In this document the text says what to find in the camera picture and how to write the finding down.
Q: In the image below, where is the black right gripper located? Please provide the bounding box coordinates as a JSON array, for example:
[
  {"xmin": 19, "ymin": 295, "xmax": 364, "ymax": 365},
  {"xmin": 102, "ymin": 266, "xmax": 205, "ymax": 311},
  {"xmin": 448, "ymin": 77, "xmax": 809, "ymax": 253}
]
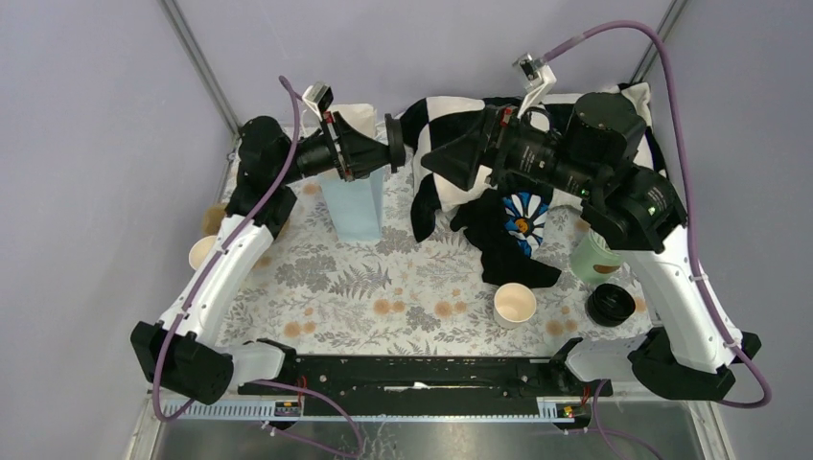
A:
[{"xmin": 418, "ymin": 98, "xmax": 599, "ymax": 198}]

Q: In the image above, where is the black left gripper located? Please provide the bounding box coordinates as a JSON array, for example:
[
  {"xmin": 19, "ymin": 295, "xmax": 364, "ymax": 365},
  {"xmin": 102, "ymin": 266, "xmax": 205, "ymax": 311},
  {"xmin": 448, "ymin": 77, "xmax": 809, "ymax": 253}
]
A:
[{"xmin": 275, "ymin": 110, "xmax": 400, "ymax": 185}]

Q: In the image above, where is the light blue paper bag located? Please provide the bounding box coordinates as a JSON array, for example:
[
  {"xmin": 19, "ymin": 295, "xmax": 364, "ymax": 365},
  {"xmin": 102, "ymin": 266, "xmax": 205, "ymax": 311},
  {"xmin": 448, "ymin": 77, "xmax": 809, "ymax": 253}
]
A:
[{"xmin": 317, "ymin": 103, "xmax": 384, "ymax": 242}]

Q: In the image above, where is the single white paper cup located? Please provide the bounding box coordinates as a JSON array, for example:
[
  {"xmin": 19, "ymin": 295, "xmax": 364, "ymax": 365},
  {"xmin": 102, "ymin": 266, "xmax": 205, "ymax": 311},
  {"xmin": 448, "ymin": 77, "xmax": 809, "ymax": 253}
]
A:
[{"xmin": 493, "ymin": 283, "xmax": 537, "ymax": 329}]

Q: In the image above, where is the black plastic cup lid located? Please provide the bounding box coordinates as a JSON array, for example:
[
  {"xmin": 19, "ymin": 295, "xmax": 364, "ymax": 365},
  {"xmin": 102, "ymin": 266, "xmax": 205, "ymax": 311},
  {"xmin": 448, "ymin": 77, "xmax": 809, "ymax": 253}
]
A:
[{"xmin": 384, "ymin": 113, "xmax": 407, "ymax": 173}]

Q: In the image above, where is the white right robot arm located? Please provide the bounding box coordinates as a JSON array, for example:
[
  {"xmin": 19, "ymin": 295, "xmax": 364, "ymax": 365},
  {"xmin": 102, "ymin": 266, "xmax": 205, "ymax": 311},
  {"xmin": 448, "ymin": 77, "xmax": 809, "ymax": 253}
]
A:
[{"xmin": 421, "ymin": 92, "xmax": 760, "ymax": 403}]

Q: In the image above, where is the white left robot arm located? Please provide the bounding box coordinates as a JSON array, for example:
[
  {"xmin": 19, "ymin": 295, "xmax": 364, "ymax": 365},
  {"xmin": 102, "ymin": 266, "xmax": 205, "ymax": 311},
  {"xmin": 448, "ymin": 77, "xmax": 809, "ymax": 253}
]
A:
[{"xmin": 130, "ymin": 111, "xmax": 406, "ymax": 404}]

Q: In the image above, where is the black white checkered pillow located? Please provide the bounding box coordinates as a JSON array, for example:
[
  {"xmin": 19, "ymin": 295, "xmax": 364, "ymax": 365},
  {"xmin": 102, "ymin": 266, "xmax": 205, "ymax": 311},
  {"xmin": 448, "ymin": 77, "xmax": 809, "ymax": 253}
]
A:
[{"xmin": 400, "ymin": 82, "xmax": 668, "ymax": 242}]

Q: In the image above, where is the black cloth with daisy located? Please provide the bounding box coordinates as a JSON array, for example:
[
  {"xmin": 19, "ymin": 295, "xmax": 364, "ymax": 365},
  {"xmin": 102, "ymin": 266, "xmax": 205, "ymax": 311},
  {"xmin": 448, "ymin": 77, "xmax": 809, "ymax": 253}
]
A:
[{"xmin": 450, "ymin": 190, "xmax": 561, "ymax": 288}]

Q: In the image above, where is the floral patterned table mat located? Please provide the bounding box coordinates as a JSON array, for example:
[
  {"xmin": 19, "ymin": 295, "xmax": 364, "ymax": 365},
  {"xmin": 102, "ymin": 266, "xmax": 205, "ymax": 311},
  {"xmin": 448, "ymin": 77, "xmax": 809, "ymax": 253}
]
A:
[{"xmin": 217, "ymin": 168, "xmax": 651, "ymax": 357}]

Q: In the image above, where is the pale green plastic cup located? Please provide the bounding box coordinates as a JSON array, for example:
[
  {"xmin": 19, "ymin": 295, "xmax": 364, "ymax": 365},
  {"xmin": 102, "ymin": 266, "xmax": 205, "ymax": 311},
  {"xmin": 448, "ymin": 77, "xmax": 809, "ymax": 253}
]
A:
[{"xmin": 569, "ymin": 230, "xmax": 623, "ymax": 286}]

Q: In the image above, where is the stack of white paper cups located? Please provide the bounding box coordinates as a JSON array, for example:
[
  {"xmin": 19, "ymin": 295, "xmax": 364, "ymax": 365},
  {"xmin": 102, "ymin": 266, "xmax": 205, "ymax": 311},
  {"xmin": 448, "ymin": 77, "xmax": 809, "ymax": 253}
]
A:
[{"xmin": 188, "ymin": 235, "xmax": 218, "ymax": 270}]

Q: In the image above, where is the stack of black lids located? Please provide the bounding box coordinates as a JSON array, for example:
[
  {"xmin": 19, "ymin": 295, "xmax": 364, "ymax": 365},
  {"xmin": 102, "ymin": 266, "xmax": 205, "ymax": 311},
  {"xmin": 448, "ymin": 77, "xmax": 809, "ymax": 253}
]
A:
[{"xmin": 586, "ymin": 284, "xmax": 636, "ymax": 327}]

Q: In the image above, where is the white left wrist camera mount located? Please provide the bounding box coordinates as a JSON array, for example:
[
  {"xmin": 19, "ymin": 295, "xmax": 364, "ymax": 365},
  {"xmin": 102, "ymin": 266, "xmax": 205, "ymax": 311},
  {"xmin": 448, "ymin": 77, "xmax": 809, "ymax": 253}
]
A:
[{"xmin": 301, "ymin": 81, "xmax": 334, "ymax": 120}]

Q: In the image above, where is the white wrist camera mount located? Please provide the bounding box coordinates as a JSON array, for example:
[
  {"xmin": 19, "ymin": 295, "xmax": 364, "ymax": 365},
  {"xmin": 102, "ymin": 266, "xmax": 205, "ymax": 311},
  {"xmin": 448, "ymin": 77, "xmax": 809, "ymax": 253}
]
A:
[
  {"xmin": 512, "ymin": 54, "xmax": 557, "ymax": 118},
  {"xmin": 301, "ymin": 81, "xmax": 334, "ymax": 120}
]

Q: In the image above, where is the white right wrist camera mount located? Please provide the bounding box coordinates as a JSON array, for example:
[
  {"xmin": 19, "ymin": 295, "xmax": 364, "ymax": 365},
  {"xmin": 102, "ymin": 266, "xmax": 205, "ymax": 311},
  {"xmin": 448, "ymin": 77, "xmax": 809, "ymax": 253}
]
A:
[{"xmin": 512, "ymin": 54, "xmax": 557, "ymax": 118}]

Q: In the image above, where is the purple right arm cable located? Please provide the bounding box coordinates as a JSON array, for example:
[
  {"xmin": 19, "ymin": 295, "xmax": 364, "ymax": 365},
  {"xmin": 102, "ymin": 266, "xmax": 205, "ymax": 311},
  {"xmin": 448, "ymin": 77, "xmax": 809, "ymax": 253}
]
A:
[{"xmin": 540, "ymin": 20, "xmax": 774, "ymax": 460}]

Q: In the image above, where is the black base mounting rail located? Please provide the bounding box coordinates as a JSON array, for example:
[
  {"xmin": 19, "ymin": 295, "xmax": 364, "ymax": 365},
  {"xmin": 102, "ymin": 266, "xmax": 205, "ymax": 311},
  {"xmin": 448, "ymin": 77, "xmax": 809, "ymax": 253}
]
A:
[{"xmin": 277, "ymin": 355, "xmax": 613, "ymax": 417}]

